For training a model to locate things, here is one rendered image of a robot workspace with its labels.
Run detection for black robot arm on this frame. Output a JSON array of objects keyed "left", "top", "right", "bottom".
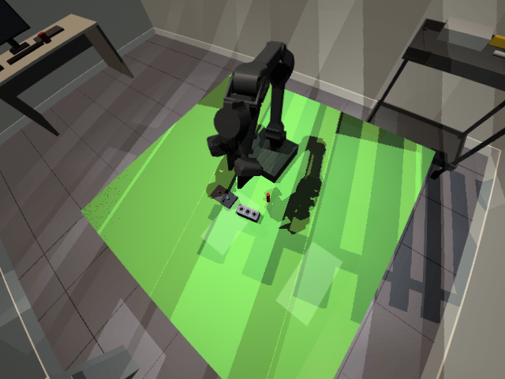
[{"left": 207, "top": 41, "right": 295, "bottom": 157}]

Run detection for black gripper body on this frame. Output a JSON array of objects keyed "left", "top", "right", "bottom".
[{"left": 234, "top": 130, "right": 263, "bottom": 177}]

